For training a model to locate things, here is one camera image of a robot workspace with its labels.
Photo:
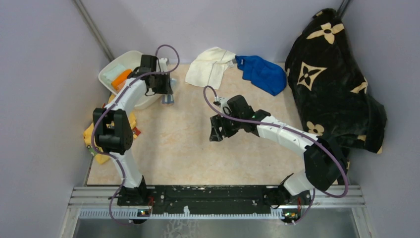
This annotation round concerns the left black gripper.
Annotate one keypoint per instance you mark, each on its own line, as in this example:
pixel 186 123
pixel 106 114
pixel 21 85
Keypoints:
pixel 166 89

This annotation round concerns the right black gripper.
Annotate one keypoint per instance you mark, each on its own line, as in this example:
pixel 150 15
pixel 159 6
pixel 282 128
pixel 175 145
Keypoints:
pixel 216 134

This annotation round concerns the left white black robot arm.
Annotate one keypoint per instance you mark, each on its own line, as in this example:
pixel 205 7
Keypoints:
pixel 131 178

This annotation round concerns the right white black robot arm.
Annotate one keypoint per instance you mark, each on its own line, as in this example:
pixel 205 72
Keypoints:
pixel 324 162

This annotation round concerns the white square plastic basin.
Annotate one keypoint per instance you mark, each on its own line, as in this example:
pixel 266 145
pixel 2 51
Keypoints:
pixel 130 60

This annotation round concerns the orange rolled towel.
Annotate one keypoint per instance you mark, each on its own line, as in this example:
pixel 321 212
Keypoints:
pixel 119 82

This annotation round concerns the light green rolled towel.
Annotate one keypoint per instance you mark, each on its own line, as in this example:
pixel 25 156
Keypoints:
pixel 113 73

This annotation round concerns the cream white towel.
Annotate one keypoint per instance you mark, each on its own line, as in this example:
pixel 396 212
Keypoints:
pixel 208 67

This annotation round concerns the blue towel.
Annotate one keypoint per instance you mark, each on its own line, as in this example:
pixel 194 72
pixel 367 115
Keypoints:
pixel 263 74

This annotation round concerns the yellow cartoon print towel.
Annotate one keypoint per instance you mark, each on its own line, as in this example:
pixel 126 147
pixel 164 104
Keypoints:
pixel 114 133

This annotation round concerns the black floral pattern blanket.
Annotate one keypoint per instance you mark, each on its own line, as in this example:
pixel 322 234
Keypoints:
pixel 329 89

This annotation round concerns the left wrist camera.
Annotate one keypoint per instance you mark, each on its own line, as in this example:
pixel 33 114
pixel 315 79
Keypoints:
pixel 154 63

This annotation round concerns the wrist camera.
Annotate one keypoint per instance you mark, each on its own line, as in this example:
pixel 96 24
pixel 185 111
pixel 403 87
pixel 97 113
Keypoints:
pixel 236 107
pixel 154 63

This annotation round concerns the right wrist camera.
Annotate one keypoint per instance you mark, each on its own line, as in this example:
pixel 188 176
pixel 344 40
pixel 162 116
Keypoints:
pixel 236 107

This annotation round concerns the aluminium frame rail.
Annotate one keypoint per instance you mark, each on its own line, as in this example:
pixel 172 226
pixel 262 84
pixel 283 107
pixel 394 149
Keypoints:
pixel 94 202

